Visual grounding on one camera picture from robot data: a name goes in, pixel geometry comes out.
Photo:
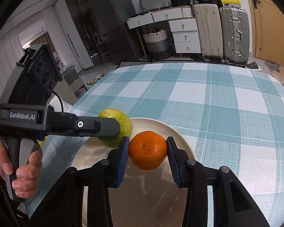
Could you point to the wooden door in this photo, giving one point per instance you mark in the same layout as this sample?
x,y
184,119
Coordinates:
x,y
267,31

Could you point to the person's left hand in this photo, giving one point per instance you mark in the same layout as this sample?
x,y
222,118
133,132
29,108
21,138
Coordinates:
x,y
26,183

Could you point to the teal checked tablecloth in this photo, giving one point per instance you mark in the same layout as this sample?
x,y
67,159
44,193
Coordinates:
x,y
237,116

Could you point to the large orange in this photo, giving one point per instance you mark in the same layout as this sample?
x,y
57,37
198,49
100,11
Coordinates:
x,y
147,150

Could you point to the white drawer desk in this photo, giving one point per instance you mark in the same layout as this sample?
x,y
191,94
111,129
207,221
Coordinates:
x,y
182,25

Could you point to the silver hard suitcase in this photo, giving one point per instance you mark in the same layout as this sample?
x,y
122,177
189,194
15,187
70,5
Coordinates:
x,y
236,36

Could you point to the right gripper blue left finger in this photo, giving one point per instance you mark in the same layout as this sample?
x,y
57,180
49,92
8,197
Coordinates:
x,y
63,204

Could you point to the woven laundry basket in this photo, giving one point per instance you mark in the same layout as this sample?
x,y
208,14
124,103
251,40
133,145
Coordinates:
x,y
158,44

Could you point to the beige hard suitcase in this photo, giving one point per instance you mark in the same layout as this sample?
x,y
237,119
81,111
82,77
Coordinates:
x,y
209,30

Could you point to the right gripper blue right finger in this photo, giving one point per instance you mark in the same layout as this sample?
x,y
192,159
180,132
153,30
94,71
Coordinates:
x,y
232,204

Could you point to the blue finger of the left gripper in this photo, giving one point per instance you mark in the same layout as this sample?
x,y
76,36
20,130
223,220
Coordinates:
x,y
106,126

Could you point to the black refrigerator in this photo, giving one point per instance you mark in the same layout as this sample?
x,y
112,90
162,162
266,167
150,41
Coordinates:
x,y
111,18

